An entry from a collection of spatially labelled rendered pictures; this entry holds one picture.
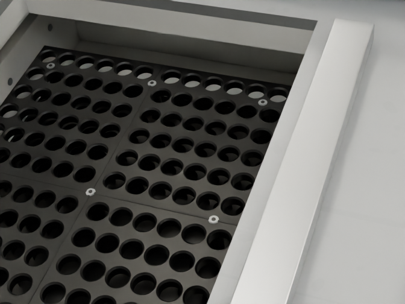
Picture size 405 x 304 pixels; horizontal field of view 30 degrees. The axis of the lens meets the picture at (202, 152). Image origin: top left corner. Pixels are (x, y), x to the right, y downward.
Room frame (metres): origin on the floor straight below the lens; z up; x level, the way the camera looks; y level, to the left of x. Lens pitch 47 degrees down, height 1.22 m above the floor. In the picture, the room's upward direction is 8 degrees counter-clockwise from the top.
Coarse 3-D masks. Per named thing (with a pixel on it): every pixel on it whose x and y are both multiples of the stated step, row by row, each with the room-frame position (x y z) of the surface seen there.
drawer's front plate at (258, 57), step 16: (80, 32) 0.50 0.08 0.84; (96, 32) 0.49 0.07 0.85; (112, 32) 0.49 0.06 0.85; (128, 32) 0.48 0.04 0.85; (144, 32) 0.48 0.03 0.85; (144, 48) 0.48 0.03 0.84; (160, 48) 0.47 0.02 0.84; (176, 48) 0.46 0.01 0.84; (192, 48) 0.46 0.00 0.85; (208, 48) 0.45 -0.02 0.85; (224, 48) 0.45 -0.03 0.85; (240, 48) 0.44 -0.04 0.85; (256, 48) 0.44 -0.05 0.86; (240, 64) 0.44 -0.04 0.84; (256, 64) 0.44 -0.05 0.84; (272, 64) 0.43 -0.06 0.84; (288, 64) 0.43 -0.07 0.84
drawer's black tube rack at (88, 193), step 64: (0, 128) 0.35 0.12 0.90; (64, 128) 0.36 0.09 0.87; (128, 128) 0.33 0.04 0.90; (192, 128) 0.35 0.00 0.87; (256, 128) 0.31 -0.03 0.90; (0, 192) 0.31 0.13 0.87; (64, 192) 0.28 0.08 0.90; (128, 192) 0.27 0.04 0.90; (192, 192) 0.27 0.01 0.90; (0, 256) 0.24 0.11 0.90; (64, 256) 0.24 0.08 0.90; (128, 256) 0.25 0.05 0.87; (192, 256) 0.23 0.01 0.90
